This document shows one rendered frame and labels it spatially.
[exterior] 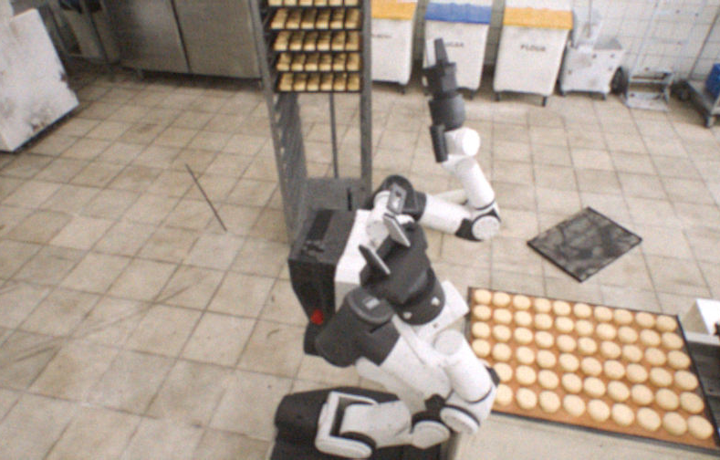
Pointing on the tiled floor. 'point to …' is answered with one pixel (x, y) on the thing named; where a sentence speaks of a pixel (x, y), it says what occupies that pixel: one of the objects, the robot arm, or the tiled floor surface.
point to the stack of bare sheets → (584, 244)
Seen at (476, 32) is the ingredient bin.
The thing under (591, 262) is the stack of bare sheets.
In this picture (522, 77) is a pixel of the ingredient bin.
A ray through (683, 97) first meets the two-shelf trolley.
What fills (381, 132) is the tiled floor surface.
